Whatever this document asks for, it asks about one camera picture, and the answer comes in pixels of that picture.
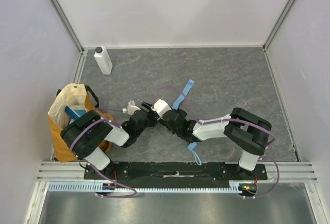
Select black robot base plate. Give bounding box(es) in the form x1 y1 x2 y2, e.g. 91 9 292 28
84 161 268 183

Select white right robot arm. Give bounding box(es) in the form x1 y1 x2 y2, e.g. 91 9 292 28
160 108 273 171

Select blue book in bag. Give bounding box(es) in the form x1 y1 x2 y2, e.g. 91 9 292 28
64 105 87 120

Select aluminium corner post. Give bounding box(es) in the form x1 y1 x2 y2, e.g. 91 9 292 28
49 0 84 54
262 0 296 51

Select slotted cable duct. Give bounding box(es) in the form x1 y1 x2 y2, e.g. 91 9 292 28
47 180 248 193

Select light blue folding umbrella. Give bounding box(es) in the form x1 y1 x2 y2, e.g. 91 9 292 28
172 79 203 167

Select left aluminium corner post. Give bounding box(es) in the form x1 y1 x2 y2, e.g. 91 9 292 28
49 0 84 54

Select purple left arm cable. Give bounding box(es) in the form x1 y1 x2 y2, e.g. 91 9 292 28
70 108 138 198

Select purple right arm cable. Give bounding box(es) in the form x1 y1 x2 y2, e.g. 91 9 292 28
155 86 281 200

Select yellow canvas tote bag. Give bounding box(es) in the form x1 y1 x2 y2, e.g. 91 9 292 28
47 83 98 163

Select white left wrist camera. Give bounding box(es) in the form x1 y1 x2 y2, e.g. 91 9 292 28
122 100 141 115

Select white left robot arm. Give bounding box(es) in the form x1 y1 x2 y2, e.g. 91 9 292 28
60 101 158 170

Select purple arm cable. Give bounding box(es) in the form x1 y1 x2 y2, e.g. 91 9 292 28
70 108 138 198
155 86 281 200

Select white plastic bottle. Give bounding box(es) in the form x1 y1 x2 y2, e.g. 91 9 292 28
94 46 113 75

